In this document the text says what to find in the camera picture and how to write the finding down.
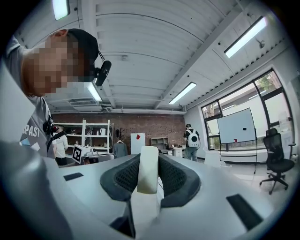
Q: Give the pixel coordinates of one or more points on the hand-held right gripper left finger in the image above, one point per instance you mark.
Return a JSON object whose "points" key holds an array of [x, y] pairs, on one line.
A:
{"points": [[122, 180]]}

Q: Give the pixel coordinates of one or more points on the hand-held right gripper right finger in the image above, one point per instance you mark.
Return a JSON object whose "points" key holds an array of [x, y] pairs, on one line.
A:
{"points": [[178, 182]]}

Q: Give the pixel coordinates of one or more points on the white backpack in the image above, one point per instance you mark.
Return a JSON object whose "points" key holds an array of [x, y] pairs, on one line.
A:
{"points": [[193, 139]]}

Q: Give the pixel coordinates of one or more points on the person's head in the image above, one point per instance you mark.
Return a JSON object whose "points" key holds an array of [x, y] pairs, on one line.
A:
{"points": [[47, 68]]}

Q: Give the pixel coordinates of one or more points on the black office chair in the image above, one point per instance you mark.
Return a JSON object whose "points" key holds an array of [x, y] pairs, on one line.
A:
{"points": [[279, 164]]}

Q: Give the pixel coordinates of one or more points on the wooden cubby shelf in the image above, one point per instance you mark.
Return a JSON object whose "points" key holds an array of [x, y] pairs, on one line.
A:
{"points": [[159, 143]]}

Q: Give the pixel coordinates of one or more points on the whiteboard on stand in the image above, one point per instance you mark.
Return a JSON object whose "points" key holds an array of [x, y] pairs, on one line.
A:
{"points": [[236, 126]]}

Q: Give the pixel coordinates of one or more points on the black framed window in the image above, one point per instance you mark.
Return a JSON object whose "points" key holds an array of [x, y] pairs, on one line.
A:
{"points": [[274, 107]]}

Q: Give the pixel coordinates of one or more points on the black coat rack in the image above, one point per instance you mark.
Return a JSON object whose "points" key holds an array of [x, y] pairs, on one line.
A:
{"points": [[120, 133]]}

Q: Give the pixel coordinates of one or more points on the grey jacket on hanger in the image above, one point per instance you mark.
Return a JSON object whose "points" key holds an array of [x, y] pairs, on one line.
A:
{"points": [[120, 148]]}

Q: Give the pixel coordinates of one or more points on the black head camera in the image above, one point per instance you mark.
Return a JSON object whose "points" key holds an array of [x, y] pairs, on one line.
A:
{"points": [[103, 72]]}

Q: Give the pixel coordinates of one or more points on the white rectangular block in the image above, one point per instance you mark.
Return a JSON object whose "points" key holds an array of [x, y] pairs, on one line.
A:
{"points": [[148, 168]]}

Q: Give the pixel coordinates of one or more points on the white shelf unit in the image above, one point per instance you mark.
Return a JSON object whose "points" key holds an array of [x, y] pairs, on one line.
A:
{"points": [[93, 136]]}

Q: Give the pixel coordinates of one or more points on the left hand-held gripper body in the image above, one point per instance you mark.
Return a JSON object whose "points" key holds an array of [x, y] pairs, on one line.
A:
{"points": [[79, 154]]}

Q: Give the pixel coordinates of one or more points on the person's grey t-shirt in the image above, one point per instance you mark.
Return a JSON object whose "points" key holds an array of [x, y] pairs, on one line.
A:
{"points": [[35, 131]]}

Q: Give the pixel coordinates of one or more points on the white cabinet with red mark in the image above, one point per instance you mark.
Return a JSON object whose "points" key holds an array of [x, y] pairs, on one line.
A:
{"points": [[137, 143]]}

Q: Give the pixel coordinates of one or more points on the long ceiling light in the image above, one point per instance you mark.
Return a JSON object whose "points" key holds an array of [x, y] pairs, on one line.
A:
{"points": [[182, 93], [94, 92], [246, 37], [61, 8]]}

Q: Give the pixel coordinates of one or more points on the black chest mount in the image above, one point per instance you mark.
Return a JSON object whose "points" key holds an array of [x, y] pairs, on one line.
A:
{"points": [[52, 129]]}

